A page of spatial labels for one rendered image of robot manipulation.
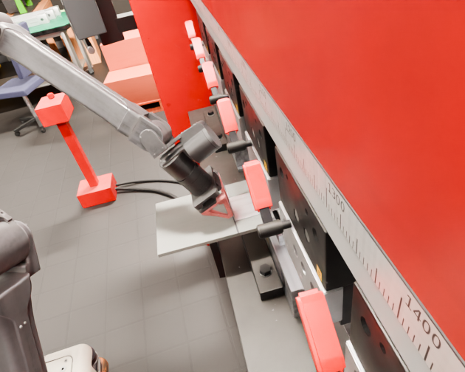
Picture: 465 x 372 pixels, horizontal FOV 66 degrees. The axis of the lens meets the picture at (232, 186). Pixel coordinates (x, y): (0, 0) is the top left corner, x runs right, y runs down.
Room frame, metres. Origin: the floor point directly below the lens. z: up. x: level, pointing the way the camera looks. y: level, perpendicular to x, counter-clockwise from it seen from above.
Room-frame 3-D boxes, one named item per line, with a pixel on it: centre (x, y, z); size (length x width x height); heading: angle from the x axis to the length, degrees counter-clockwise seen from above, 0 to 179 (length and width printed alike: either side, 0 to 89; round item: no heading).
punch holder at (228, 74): (0.68, -0.08, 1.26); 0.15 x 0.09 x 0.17; 4
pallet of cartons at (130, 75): (3.87, 0.51, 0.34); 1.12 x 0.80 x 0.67; 96
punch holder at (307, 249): (0.28, -0.10, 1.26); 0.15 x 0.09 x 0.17; 4
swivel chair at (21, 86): (3.88, 1.96, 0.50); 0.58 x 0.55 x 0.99; 97
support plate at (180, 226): (0.64, 0.07, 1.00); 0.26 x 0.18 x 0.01; 94
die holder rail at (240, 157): (1.20, -0.04, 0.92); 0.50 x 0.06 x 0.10; 4
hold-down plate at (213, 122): (1.25, 0.02, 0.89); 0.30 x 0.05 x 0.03; 4
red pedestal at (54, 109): (2.24, 1.00, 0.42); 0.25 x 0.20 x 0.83; 94
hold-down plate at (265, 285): (0.61, -0.02, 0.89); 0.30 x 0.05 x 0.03; 4
